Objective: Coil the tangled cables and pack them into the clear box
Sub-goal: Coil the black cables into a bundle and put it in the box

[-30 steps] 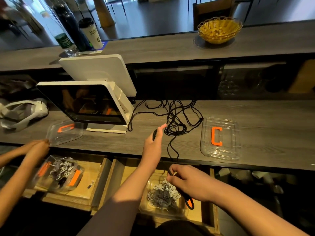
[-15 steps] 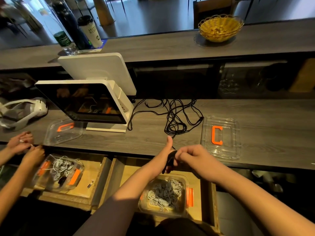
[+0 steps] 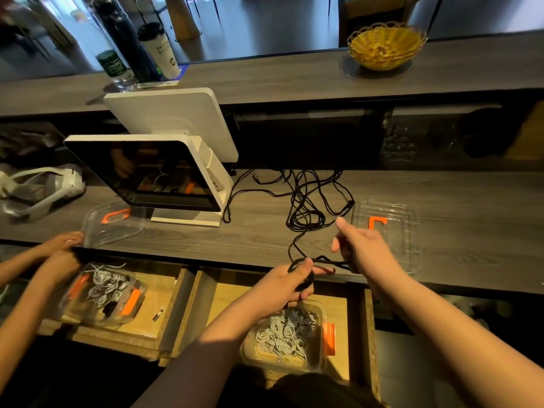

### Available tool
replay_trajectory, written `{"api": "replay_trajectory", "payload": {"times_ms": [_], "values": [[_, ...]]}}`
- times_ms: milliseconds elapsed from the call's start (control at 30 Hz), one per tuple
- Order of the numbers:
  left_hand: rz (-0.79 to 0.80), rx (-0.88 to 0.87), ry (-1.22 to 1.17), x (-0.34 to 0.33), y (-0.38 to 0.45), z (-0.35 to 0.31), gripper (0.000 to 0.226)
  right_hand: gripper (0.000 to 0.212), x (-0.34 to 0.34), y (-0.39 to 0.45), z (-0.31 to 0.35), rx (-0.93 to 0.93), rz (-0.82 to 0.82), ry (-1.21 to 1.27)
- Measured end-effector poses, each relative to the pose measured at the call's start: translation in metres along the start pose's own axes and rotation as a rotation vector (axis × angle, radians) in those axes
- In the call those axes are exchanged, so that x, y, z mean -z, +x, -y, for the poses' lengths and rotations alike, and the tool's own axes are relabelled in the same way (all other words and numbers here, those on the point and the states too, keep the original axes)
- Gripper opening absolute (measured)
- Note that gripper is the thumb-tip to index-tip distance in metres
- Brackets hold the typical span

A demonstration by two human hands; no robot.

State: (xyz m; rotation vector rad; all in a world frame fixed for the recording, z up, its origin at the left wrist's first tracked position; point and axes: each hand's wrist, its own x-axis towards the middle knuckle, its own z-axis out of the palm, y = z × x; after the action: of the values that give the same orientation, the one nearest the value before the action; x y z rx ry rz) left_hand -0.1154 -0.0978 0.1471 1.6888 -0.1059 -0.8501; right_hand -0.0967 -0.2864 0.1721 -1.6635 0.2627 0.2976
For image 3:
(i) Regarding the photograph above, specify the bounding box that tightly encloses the person's left hand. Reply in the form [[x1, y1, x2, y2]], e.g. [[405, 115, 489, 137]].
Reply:
[[246, 257, 337, 324]]

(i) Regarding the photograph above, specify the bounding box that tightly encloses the person's right hand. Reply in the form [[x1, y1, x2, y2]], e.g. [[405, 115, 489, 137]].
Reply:
[[331, 216, 406, 291]]

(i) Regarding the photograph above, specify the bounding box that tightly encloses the black cable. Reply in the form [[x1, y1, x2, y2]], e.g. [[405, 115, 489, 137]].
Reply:
[[287, 253, 351, 292]]

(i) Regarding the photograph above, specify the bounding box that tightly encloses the bundle of black cables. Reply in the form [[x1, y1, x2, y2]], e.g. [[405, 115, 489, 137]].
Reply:
[[223, 168, 356, 269]]

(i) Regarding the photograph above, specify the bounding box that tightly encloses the clear container drawer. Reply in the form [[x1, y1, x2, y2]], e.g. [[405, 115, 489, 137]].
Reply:
[[58, 263, 147, 330], [240, 300, 337, 375]]

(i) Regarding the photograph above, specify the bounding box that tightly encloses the person's right forearm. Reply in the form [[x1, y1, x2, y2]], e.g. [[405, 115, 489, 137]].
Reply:
[[374, 271, 544, 408]]

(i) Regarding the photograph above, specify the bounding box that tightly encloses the another person's forearm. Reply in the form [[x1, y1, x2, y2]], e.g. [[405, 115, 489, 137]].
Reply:
[[0, 280, 78, 393], [0, 246, 48, 291]]

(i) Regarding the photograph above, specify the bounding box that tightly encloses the person's left forearm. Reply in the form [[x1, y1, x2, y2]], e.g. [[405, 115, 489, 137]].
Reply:
[[131, 310, 273, 408]]

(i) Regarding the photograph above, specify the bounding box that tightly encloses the wooden drawer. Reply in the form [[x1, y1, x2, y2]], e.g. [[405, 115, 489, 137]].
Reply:
[[174, 267, 382, 403], [38, 261, 197, 362]]

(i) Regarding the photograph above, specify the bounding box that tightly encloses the white touchscreen monitor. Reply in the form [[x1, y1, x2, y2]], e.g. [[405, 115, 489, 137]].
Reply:
[[63, 134, 235, 228]]

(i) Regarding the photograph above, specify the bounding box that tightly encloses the grey wooden bar counter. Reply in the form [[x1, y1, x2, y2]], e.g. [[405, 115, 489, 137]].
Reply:
[[0, 31, 544, 117]]

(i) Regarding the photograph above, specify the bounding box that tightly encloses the flat cardboard sheet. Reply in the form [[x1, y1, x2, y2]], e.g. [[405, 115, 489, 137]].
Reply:
[[505, 101, 544, 162]]

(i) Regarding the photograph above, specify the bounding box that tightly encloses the white customer display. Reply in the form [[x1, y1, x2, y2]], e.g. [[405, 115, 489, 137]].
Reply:
[[102, 87, 240, 164]]

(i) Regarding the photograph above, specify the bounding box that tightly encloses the yellow woven basket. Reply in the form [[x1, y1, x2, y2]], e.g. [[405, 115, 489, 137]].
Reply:
[[347, 21, 428, 73]]

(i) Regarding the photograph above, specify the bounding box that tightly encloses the brown wooden chair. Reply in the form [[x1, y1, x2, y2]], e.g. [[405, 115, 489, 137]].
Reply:
[[337, 0, 418, 48]]

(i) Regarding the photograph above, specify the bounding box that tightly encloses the white headset device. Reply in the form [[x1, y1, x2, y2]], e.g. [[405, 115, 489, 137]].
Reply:
[[0, 165, 86, 222]]

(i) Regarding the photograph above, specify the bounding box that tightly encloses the white paper coffee cup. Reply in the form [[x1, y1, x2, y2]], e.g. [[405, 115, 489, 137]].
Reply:
[[138, 21, 183, 80]]

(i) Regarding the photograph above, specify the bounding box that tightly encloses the clear plastic water bottle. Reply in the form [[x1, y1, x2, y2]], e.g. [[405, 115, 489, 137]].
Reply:
[[95, 48, 139, 92]]

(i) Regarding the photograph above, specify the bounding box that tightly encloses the round wooden table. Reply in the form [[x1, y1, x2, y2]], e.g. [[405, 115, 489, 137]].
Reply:
[[165, 0, 203, 43]]

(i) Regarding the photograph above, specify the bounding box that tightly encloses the black thermos bottle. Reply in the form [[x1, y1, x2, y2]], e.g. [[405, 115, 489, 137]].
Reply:
[[92, 0, 163, 84]]

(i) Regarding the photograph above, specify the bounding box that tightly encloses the clear lid orange handle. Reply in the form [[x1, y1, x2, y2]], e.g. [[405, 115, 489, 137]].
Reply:
[[350, 198, 419, 275], [80, 199, 150, 249]]

